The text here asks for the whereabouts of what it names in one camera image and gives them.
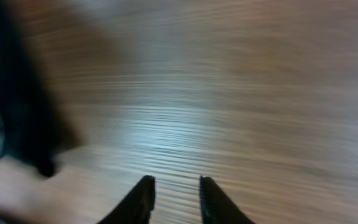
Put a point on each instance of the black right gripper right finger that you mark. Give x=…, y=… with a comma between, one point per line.
x=216, y=207

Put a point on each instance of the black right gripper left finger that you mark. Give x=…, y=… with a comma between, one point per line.
x=136, y=207

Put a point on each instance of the black shorts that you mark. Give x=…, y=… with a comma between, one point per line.
x=31, y=130

